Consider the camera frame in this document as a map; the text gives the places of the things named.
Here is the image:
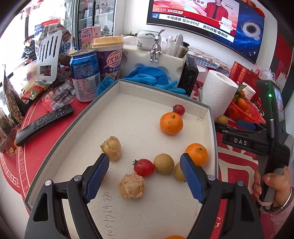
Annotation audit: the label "orange mandarin with stem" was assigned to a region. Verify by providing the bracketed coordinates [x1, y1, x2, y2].
[185, 143, 208, 166]

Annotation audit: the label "yellow brown longan fruit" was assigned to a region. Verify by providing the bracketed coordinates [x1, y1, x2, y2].
[174, 163, 186, 182]

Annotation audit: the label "small red cherry tomato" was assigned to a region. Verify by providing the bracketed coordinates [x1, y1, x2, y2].
[132, 159, 155, 177]

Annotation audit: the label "person right hand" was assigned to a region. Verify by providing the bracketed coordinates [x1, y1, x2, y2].
[252, 167, 291, 208]

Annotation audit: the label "mandarins with leaves pile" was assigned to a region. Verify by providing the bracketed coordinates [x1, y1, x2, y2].
[233, 85, 251, 115]

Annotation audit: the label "red plastic fruit basket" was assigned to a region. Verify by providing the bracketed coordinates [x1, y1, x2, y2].
[224, 101, 261, 123]

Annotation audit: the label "floral paper cup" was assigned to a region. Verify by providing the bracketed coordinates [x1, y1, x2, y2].
[242, 82, 256, 100]

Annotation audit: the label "white paper towel roll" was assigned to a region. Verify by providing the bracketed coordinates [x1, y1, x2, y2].
[201, 70, 239, 120]

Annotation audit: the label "red gift box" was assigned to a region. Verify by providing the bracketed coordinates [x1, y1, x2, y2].
[229, 61, 260, 93]

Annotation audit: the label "dried husk fruit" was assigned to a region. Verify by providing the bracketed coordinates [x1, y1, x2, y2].
[100, 136, 122, 162]
[118, 172, 145, 200]

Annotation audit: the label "white grey tray box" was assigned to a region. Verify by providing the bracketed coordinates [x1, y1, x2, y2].
[24, 79, 218, 239]

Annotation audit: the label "black box device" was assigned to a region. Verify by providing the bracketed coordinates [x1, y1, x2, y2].
[177, 57, 199, 96]

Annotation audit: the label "black remote control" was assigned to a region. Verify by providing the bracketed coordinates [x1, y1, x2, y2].
[15, 104, 74, 147]

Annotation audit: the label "blue rubber gloves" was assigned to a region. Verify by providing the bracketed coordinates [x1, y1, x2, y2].
[96, 65, 189, 98]

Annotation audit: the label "silver rabbit figurine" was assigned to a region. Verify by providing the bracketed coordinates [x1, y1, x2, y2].
[145, 29, 165, 63]

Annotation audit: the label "blue drink can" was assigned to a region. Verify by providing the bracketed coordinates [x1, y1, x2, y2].
[70, 49, 101, 102]

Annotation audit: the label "white slotted spatula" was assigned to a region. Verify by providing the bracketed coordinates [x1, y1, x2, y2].
[37, 30, 62, 85]

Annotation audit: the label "purple milk tea cup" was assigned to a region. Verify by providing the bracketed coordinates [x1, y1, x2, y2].
[91, 36, 125, 81]

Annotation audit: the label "wall television screen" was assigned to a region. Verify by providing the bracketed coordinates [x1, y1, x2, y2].
[147, 0, 265, 63]

